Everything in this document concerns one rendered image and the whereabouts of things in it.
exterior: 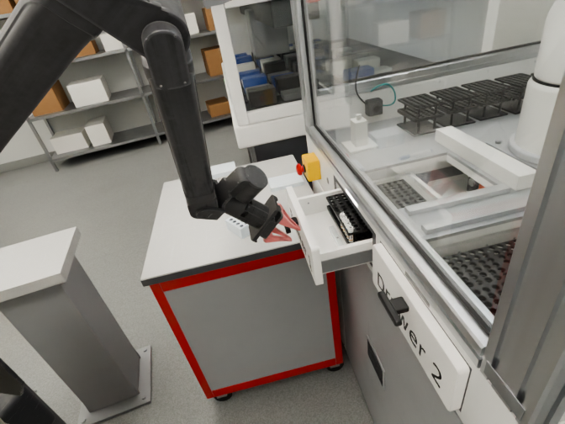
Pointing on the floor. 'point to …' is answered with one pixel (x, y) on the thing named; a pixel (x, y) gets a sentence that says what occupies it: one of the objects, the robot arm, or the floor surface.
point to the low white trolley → (240, 295)
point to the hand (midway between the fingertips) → (293, 232)
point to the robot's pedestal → (72, 326)
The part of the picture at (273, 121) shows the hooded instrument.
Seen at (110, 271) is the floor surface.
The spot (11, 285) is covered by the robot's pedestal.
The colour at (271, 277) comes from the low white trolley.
